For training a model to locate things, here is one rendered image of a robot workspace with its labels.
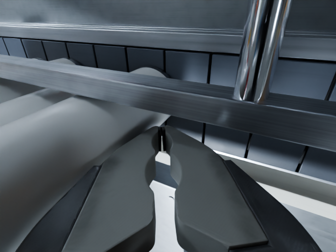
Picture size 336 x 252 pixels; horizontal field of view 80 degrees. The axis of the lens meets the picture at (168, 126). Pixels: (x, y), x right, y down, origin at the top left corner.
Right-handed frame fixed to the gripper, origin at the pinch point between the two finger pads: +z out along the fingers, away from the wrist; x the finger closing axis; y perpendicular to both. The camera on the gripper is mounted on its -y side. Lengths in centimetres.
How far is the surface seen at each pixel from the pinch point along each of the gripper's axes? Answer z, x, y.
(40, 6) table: 20.9, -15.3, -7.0
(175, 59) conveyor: 5.5, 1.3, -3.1
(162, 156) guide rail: 2.2, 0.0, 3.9
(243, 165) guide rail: 0.3, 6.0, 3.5
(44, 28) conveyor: 13.4, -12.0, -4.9
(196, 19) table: 9.9, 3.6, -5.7
